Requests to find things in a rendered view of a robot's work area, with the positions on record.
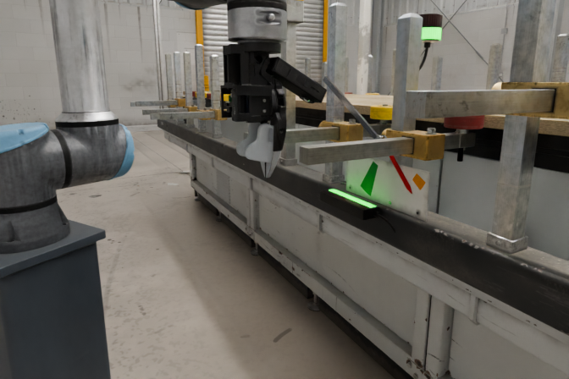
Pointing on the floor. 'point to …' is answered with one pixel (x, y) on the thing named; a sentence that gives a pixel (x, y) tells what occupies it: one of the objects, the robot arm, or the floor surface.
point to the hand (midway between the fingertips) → (271, 169)
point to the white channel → (364, 22)
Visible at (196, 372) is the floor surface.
